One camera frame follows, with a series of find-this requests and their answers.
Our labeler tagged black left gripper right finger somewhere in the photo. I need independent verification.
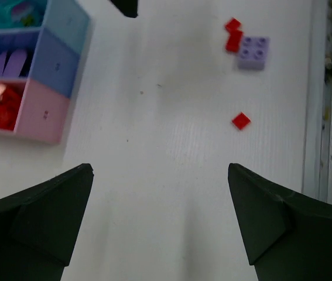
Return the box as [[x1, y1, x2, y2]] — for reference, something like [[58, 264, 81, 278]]
[[228, 163, 332, 280]]

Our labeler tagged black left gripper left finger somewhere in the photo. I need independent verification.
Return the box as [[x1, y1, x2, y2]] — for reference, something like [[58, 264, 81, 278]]
[[0, 163, 94, 280]]

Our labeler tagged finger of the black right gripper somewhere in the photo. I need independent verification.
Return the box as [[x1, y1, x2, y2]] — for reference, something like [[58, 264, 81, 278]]
[[110, 0, 139, 18]]

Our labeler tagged teal heart lego piece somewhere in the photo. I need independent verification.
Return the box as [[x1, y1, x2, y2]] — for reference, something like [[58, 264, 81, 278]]
[[0, 0, 42, 28]]

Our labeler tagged purple lego brick stack top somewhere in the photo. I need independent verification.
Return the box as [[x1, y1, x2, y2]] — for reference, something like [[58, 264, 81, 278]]
[[0, 49, 28, 78]]

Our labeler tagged three-compartment colour sorting tray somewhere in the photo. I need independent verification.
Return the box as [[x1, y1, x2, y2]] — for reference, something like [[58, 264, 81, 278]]
[[0, 1, 90, 143]]

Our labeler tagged small red lego slope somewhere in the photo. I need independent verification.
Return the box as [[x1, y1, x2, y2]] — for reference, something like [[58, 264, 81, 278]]
[[224, 18, 241, 32]]

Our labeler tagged small red lego tile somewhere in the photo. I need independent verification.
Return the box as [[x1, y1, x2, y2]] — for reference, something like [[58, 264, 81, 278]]
[[225, 30, 244, 53]]

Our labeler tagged small red flat tile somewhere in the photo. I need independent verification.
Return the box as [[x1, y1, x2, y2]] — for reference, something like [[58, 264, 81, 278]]
[[231, 112, 251, 131]]

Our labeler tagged lilac square lego plate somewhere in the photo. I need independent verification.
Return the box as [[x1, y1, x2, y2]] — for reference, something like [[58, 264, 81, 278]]
[[237, 36, 270, 71]]

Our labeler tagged metal table edge rail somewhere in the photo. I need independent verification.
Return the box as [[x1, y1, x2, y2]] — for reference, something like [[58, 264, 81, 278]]
[[302, 1, 332, 204]]

